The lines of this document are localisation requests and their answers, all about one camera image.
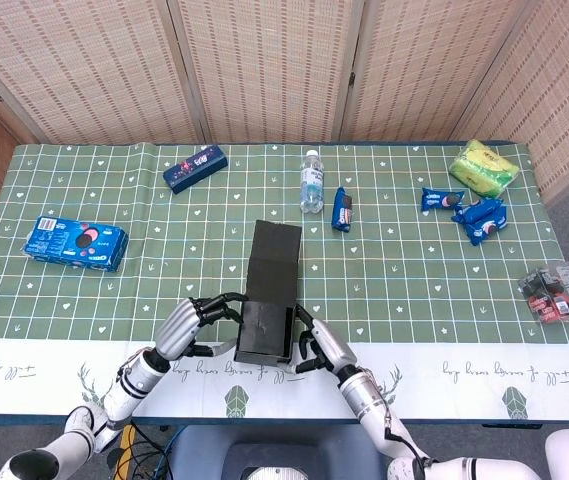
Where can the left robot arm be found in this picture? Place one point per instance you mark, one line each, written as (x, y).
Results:
(129, 385)

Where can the woven folding screen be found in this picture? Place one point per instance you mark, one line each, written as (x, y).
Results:
(274, 70)

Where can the green yellow snack bag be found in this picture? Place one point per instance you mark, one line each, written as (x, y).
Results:
(484, 167)

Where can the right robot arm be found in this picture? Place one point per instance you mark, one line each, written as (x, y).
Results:
(364, 395)

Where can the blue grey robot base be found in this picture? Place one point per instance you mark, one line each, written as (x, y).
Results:
(204, 450)

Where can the blue Oreo packet pink cookie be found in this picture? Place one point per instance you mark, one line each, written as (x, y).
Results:
(441, 199)

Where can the red black clear plastic package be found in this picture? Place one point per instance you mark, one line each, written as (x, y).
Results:
(554, 295)

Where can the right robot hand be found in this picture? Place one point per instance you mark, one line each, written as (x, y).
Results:
(331, 347)

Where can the blue Oreo snack packet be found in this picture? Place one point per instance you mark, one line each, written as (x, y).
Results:
(476, 211)
(489, 230)

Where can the large blue Oreo carton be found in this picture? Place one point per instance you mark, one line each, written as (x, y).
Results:
(74, 245)

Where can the blue Oreo packet white label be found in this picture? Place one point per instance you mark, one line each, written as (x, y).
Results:
(343, 210)

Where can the green grid tablecloth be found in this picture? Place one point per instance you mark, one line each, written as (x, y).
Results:
(404, 280)

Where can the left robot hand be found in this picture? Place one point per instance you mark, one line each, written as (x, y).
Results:
(179, 330)

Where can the long dark blue box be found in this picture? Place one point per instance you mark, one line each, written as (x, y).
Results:
(194, 169)

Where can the clear plastic water bottle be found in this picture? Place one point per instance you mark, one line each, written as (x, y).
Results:
(312, 182)

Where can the black paper box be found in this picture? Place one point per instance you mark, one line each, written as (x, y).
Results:
(264, 325)

